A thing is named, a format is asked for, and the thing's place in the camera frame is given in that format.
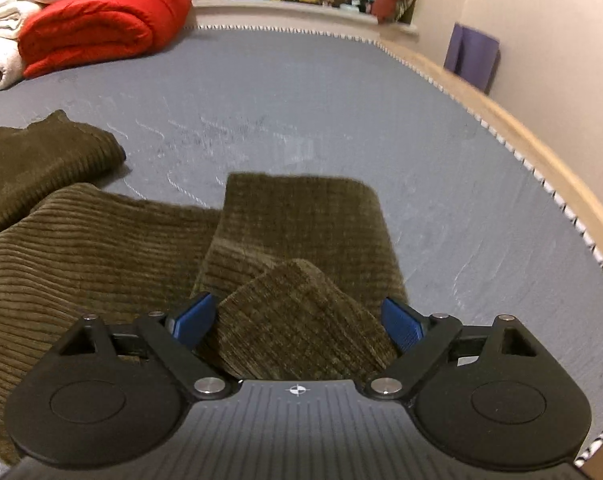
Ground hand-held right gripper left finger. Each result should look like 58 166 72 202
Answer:
56 292 232 402

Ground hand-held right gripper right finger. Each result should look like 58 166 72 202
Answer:
364 297 545 403

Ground olive corduroy pants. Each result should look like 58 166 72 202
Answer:
0 110 410 466

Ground grey bed mat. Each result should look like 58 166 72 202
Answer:
0 25 603 480

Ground purple yoga block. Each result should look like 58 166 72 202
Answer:
443 22 465 76
456 25 502 96

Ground red folded blanket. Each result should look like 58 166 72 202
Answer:
18 0 193 80

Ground beige ledge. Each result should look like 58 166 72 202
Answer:
190 0 420 45

